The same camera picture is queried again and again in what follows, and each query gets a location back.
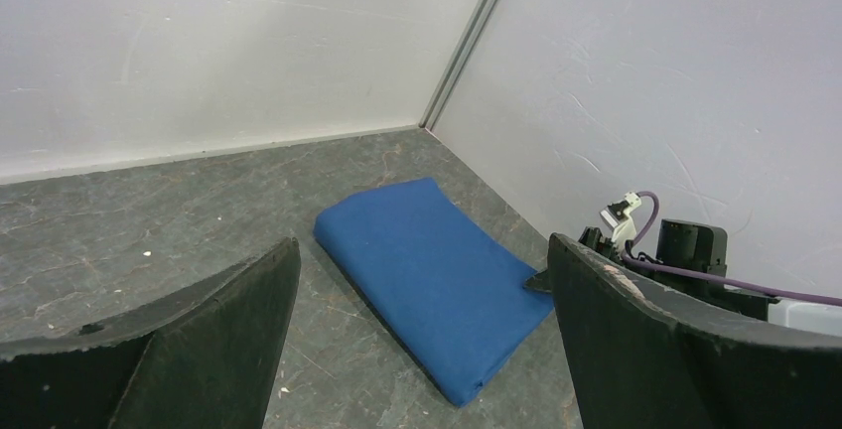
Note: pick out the blue surgical drape cloth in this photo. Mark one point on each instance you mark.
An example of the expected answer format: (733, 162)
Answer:
(450, 293)

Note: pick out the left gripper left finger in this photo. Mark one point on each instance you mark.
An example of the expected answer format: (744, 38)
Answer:
(205, 356)

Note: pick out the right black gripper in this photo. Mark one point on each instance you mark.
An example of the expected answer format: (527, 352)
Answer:
(694, 247)

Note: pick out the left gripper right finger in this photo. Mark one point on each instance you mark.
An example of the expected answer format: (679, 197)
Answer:
(643, 355)

